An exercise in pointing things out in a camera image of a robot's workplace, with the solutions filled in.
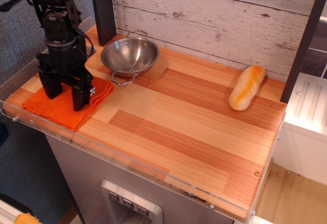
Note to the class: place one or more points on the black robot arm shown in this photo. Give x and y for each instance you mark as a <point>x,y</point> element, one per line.
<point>60,20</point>

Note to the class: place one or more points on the green handled grey spatula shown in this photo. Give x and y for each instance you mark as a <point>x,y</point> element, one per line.
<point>90,51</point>

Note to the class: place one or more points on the silver dispenser panel with buttons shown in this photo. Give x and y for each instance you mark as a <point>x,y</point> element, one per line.
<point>125,206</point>

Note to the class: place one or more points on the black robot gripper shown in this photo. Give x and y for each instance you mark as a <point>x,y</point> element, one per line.
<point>67,64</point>

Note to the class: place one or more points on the orange cloth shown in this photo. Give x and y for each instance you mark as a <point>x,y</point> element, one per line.
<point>60,109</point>

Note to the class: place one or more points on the clear acrylic edge guard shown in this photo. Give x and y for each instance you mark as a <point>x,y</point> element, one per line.
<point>212,154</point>

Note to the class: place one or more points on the white toy sink unit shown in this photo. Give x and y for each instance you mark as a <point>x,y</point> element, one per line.
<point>301,147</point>

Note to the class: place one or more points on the grey toy fridge cabinet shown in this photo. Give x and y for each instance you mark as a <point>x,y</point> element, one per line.
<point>84,173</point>

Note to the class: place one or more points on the stainless steel bowl with handles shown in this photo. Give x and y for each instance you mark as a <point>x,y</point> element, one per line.
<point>130,57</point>

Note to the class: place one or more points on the toy bread loaf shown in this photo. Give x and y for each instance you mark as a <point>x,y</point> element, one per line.
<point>246,87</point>

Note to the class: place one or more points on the yellow object at corner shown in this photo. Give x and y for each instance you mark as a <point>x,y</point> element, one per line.
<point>26,218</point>

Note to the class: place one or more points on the dark right frame post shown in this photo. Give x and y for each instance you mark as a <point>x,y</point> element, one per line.
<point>308,34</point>

